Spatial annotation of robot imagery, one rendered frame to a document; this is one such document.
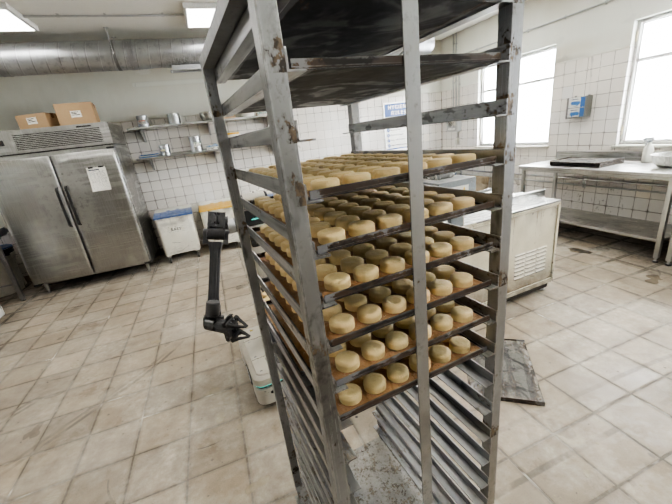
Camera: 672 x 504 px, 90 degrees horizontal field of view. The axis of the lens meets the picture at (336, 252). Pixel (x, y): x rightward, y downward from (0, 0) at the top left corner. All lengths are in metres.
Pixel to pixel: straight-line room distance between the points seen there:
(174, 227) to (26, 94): 2.53
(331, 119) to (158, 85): 2.77
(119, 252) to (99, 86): 2.39
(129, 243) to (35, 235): 1.02
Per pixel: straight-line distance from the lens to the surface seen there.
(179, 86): 6.16
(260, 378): 2.22
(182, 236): 5.60
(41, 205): 5.57
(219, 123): 1.10
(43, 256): 5.73
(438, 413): 1.27
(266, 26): 0.51
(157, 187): 6.16
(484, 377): 1.00
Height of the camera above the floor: 1.58
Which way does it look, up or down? 19 degrees down
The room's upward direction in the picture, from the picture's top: 7 degrees counter-clockwise
